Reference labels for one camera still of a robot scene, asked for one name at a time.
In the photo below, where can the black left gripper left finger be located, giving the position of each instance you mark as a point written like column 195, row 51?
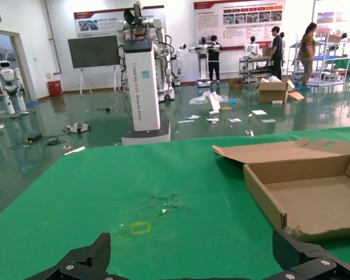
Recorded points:
column 87, row 256

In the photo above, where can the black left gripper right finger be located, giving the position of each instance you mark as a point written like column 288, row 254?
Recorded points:
column 303, row 259

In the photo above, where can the cardboard box with torn rim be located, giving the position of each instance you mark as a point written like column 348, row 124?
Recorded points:
column 309, row 198

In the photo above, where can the large open cardboard box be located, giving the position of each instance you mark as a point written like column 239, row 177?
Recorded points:
column 272, row 91

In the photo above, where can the small cardboard box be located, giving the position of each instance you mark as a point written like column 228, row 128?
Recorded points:
column 235, row 83

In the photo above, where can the green table cloth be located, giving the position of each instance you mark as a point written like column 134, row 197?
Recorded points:
column 105, row 189

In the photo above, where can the white stick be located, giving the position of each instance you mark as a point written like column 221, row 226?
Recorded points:
column 75, row 150

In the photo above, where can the black power adapter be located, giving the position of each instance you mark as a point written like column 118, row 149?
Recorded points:
column 35, row 138

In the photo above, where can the white notepad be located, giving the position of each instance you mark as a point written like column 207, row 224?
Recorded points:
column 259, row 112

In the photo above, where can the blue white brochure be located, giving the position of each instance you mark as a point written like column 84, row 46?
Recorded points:
column 192, row 117
column 234, row 119

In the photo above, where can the red bin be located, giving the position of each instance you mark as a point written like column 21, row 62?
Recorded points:
column 55, row 89

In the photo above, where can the white upright carton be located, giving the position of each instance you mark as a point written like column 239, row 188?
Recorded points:
column 213, row 102

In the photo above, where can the clear plastic bag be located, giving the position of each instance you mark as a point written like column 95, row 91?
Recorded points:
column 199, row 99

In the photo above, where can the metal trolley cart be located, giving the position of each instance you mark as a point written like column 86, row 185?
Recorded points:
column 255, row 68

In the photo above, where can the metal shelving rack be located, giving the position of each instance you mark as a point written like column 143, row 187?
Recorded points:
column 332, row 58

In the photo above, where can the dark screen on white stand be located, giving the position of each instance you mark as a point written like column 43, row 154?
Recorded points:
column 93, row 51

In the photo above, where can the person in brown shirt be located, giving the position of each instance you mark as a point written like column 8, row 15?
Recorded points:
column 307, row 52

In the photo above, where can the person in black shirt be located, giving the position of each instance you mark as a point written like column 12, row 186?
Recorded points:
column 277, row 49

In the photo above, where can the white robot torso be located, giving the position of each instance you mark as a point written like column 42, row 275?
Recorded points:
column 252, row 48

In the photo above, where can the person in black clothes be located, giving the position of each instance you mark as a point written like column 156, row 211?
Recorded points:
column 213, row 58

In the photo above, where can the white wheeled pedestal robot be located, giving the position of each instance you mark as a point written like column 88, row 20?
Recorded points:
column 143, row 87

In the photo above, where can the white robot on pedestal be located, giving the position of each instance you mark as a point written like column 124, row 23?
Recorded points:
column 202, row 64

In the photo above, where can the grey wall pipe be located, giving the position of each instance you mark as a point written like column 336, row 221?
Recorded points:
column 55, row 38

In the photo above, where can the large red white wall poster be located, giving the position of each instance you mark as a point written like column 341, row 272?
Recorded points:
column 239, row 26

